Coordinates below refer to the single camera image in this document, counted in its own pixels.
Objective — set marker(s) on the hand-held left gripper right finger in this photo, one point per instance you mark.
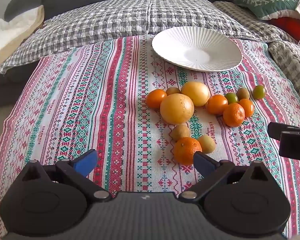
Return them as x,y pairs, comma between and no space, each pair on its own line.
202,162

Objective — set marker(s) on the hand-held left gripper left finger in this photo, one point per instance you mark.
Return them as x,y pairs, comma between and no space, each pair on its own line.
86,162

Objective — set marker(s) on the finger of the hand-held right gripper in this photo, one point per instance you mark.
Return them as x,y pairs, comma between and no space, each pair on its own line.
275,130

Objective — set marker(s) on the orange mandarin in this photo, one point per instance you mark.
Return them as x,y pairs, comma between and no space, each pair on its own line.
187,152
234,115

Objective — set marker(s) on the small brown kiwi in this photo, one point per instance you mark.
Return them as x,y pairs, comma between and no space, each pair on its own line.
243,93
180,132
173,90

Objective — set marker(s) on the large yellow grapefruit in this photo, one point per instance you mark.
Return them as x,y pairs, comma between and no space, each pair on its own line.
197,92
177,108

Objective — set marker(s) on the orange tomato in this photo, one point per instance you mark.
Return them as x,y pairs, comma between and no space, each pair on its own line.
248,108
155,98
216,104

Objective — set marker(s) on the white ribbed plate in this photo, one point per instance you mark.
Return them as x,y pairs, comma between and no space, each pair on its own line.
197,48

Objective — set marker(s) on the small yellow-green fruit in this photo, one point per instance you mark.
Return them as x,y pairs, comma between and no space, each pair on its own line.
207,143

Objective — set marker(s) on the green tomato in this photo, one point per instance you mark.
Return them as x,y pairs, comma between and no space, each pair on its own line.
231,97
259,91

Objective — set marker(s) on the striped embroidered tablecloth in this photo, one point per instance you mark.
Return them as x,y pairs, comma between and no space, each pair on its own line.
90,105

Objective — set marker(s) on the brown checkered quilt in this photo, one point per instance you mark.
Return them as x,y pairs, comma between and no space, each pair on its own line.
287,57

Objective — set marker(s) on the red cushion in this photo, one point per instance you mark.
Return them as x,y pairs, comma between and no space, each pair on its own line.
293,28

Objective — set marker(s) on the green patterned pillow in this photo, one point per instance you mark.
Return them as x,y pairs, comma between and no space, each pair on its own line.
267,1

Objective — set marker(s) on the grey checkered quilt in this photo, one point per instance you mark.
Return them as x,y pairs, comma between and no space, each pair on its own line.
115,20

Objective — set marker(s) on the white blanket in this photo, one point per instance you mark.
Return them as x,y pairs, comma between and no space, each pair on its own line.
7,32

